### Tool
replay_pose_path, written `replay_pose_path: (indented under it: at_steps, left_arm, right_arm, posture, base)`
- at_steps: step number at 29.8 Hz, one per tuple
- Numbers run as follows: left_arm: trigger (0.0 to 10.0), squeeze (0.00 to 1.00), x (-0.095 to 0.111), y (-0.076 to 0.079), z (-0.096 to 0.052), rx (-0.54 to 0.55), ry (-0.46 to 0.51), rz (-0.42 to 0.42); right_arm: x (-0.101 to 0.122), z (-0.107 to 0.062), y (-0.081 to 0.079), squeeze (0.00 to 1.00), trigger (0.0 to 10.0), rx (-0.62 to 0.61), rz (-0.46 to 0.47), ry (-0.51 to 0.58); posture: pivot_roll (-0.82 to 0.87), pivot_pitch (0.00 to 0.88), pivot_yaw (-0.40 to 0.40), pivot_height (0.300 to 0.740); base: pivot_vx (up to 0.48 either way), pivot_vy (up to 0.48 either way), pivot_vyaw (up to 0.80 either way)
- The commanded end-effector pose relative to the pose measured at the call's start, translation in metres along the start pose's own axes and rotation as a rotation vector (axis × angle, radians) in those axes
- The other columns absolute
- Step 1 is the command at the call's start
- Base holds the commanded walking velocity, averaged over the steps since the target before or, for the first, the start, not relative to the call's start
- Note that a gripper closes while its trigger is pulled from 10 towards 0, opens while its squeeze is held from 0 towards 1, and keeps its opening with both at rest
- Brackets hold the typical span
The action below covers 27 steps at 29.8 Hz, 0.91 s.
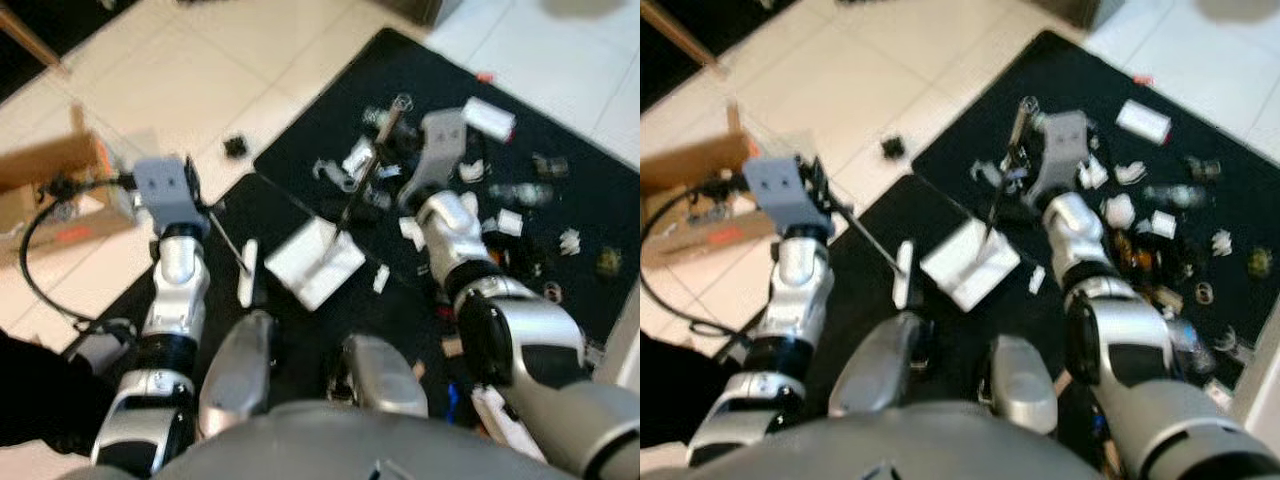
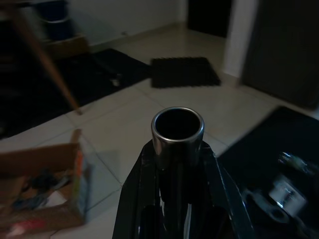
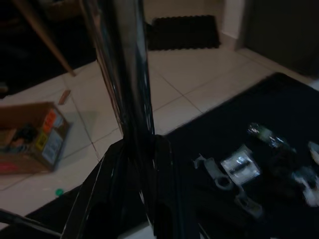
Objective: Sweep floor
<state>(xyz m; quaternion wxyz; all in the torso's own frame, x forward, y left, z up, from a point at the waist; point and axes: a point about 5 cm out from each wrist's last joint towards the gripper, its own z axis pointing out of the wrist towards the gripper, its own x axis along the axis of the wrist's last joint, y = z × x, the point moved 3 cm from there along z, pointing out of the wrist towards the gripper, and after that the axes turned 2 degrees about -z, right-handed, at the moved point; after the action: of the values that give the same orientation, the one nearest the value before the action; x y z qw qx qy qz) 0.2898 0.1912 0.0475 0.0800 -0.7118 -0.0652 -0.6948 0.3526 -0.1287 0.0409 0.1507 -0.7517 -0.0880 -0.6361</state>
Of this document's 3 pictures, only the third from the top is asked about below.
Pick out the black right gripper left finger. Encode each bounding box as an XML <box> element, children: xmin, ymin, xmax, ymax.
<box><xmin>62</xmin><ymin>140</ymin><xmax>143</xmax><ymax>239</ymax></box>

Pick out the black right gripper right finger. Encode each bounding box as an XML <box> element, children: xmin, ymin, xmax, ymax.
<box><xmin>153</xmin><ymin>136</ymin><xmax>202</xmax><ymax>239</ymax></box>

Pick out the white dustpan metal handle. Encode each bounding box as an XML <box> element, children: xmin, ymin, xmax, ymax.
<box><xmin>81</xmin><ymin>0</ymin><xmax>160</xmax><ymax>150</ymax></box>

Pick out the black foam floor mat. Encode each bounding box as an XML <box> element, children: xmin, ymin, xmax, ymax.
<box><xmin>146</xmin><ymin>15</ymin><xmax>221</xmax><ymax>52</ymax></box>

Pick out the silver white packet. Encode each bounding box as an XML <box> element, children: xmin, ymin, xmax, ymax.
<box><xmin>220</xmin><ymin>150</ymin><xmax>260</xmax><ymax>179</ymax></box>

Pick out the brown cardboard box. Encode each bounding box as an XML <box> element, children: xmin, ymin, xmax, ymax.
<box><xmin>0</xmin><ymin>101</ymin><xmax>73</xmax><ymax>175</ymax></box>

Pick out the cardboard strip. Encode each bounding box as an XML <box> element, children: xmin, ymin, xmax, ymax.
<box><xmin>57</xmin><ymin>90</ymin><xmax>72</xmax><ymax>106</ymax></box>

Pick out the black carpet mat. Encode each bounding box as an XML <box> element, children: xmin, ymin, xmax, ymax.
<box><xmin>24</xmin><ymin>72</ymin><xmax>319</xmax><ymax>239</ymax></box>
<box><xmin>0</xmin><ymin>14</ymin><xmax>98</xmax><ymax>98</ymax></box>

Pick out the small clear plastic bottle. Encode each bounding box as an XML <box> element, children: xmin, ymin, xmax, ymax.
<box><xmin>246</xmin><ymin>121</ymin><xmax>297</xmax><ymax>160</ymax></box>

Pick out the wooden table leg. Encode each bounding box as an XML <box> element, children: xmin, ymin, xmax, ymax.
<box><xmin>14</xmin><ymin>0</ymin><xmax>77</xmax><ymax>77</ymax></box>

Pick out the grey double ring bracket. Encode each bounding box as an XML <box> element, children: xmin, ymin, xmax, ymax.
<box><xmin>193</xmin><ymin>145</ymin><xmax>264</xmax><ymax>220</ymax></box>

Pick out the black floor cable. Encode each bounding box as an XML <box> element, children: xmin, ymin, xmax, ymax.
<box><xmin>0</xmin><ymin>208</ymin><xmax>63</xmax><ymax>237</ymax></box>

